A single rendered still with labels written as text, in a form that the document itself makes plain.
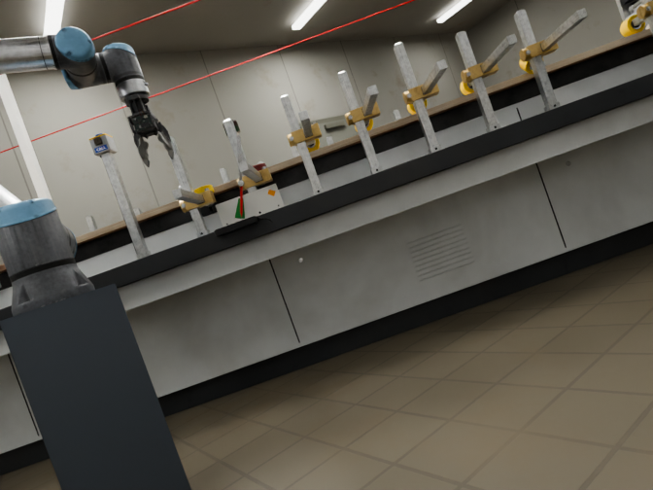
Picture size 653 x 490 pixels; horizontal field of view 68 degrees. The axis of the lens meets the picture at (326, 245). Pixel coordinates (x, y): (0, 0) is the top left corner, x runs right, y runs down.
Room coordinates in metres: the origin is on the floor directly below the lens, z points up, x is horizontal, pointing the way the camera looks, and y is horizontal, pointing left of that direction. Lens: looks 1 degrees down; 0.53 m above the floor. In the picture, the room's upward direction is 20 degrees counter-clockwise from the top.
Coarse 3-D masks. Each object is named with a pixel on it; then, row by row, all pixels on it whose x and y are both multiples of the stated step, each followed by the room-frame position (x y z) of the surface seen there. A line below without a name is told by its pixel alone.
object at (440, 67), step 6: (444, 60) 1.65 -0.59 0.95; (438, 66) 1.65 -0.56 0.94; (444, 66) 1.65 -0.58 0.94; (432, 72) 1.72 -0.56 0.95; (438, 72) 1.67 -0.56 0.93; (432, 78) 1.75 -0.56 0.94; (438, 78) 1.75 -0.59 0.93; (426, 84) 1.85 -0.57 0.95; (432, 84) 1.81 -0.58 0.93; (426, 90) 1.88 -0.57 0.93
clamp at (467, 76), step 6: (474, 66) 1.93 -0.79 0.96; (480, 66) 1.93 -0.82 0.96; (462, 72) 1.95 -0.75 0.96; (468, 72) 1.92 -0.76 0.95; (474, 72) 1.93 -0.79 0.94; (480, 72) 1.93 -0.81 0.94; (486, 72) 1.93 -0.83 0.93; (492, 72) 1.93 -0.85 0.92; (462, 78) 1.97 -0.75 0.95; (468, 78) 1.93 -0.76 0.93; (474, 78) 1.93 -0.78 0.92
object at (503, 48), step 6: (510, 36) 1.64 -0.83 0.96; (504, 42) 1.67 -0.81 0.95; (510, 42) 1.64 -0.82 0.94; (516, 42) 1.64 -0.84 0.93; (498, 48) 1.72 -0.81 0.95; (504, 48) 1.68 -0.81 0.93; (510, 48) 1.69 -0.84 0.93; (492, 54) 1.79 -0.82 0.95; (498, 54) 1.74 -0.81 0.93; (504, 54) 1.76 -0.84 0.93; (486, 60) 1.86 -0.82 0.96; (492, 60) 1.81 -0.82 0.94; (498, 60) 1.82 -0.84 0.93; (486, 66) 1.88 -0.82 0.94; (492, 66) 1.87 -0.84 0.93; (468, 84) 2.10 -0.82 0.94
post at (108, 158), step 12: (108, 156) 1.96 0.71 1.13; (108, 168) 1.96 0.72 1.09; (120, 180) 1.98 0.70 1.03; (120, 192) 1.96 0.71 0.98; (120, 204) 1.96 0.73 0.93; (132, 216) 1.96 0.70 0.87; (132, 228) 1.96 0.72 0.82; (132, 240) 1.96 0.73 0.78; (144, 240) 1.99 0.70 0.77; (144, 252) 1.96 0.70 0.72
